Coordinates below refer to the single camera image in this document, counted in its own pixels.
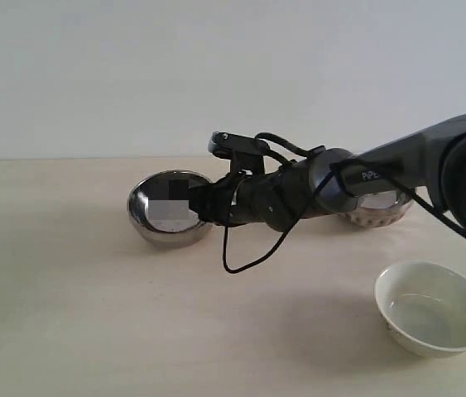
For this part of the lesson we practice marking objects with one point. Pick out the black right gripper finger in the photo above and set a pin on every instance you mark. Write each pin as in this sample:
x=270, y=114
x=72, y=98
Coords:
x=202, y=188

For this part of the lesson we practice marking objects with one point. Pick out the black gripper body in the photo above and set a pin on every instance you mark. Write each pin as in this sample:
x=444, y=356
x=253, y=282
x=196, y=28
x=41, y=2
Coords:
x=238, y=199

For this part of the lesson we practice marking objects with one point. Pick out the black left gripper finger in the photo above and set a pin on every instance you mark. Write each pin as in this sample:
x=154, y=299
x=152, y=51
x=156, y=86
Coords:
x=203, y=207

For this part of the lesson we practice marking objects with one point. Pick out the plain stainless steel bowl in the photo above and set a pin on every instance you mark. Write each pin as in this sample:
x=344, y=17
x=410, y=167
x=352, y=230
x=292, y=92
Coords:
x=159, y=209

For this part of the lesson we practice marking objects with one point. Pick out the ribbed stainless steel bowl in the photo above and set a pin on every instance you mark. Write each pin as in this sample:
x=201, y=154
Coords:
x=379, y=210

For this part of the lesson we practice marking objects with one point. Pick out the white ceramic bowl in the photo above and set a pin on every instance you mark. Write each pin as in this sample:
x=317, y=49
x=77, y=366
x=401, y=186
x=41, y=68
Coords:
x=423, y=306

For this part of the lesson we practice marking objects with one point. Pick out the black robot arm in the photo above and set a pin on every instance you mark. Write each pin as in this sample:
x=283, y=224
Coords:
x=334, y=180

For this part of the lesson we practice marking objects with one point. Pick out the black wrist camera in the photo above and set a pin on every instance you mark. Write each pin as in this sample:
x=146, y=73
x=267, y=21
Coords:
x=244, y=153

